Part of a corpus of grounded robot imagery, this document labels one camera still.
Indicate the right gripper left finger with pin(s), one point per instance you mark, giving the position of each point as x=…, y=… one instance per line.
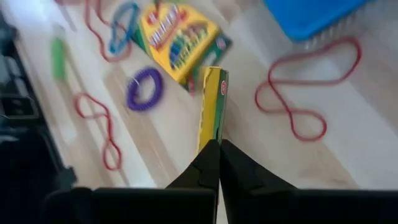
x=186, y=199

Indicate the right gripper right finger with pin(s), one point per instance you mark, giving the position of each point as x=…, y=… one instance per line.
x=264, y=202

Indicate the yellow green crayon box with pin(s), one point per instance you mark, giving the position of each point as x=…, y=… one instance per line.
x=180, y=40
x=213, y=102

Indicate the red rubber band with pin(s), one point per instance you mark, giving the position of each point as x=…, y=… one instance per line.
x=94, y=32
x=107, y=118
x=311, y=82

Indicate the blue rubber band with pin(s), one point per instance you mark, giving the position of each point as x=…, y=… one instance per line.
x=114, y=46

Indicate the blue plastic basket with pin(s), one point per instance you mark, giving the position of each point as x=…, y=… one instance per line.
x=308, y=15

